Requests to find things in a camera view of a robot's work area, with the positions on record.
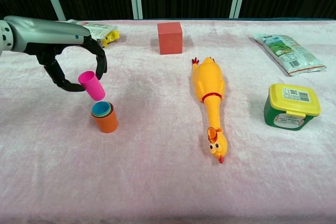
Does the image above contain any green and white snack bag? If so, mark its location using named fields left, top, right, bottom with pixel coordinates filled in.
left=253, top=33, right=328, bottom=77

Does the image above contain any large orange plastic cup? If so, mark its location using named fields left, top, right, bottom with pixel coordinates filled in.
left=91, top=102, right=119, bottom=133

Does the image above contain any yellow plastic cup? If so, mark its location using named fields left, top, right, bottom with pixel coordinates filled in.
left=91, top=102, right=112, bottom=119

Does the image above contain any red foam cube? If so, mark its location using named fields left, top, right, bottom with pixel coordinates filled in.
left=157, top=22, right=183, bottom=55

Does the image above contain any pink plastic cup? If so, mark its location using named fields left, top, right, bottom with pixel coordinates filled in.
left=78, top=70, right=106, bottom=101

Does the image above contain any white and yellow snack bag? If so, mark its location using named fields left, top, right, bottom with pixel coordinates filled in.
left=65, top=19, right=120, bottom=49

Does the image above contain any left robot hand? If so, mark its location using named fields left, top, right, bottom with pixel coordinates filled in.
left=4, top=15, right=108, bottom=92

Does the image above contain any light blue plastic cup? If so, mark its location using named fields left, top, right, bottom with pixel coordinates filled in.
left=91, top=101, right=111, bottom=117

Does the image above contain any yellow rubber chicken toy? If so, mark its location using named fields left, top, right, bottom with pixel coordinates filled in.
left=191, top=56, right=228, bottom=165

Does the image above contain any green tub with yellow lid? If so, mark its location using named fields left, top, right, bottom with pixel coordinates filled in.
left=264, top=83, right=322, bottom=132

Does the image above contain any pink plush table cloth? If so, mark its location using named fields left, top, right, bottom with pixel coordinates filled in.
left=0, top=19, right=336, bottom=224

